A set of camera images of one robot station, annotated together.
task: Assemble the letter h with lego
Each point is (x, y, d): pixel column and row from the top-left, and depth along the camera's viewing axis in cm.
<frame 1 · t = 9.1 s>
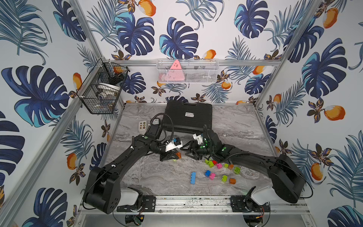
left hand: (176, 152, 79), fingers open
right hand: (182, 150, 77), fingers open
black plastic tool case: (186, 118, 105), point 8 cm above the table
white button control box: (140, 124, 108), point 2 cm above the table
long blue lego brick: (193, 178, 83), point 2 cm above the table
small blue lego brick: (207, 173, 86), point 2 cm above the table
pink lego brick: (212, 176, 83), point 3 cm above the table
green lego brick front: (224, 178, 83), point 2 cm above the table
orange lego brick front: (232, 181, 84), on the table
magenta lego brick middle: (219, 166, 88), point 3 cm above the table
green lego brick cluster: (208, 162, 88), point 3 cm above the table

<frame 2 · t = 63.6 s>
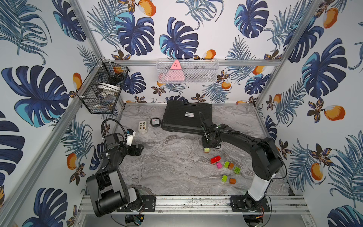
left hand: (134, 144, 88), fingers open
right hand: (206, 144, 92), fingers open
black round tape roll: (155, 122, 109), point 3 cm above the table
lime green lego brick: (206, 150, 94), point 3 cm above the table
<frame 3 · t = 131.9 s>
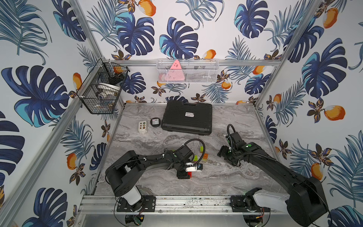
left hand: (188, 168, 85), fingers open
right hand: (220, 156, 84), fingers open
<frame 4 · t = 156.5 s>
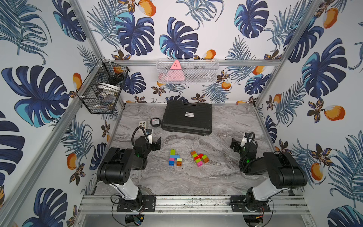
left hand: (153, 135, 94), fingers open
right hand: (241, 139, 94), fingers open
green lego brick right: (173, 152, 94), point 2 cm above the table
orange lego brick: (179, 163, 89), point 2 cm above the table
green lego brick middle: (194, 155, 92), point 3 cm above the table
red lego brick: (199, 156, 92), point 2 cm above the table
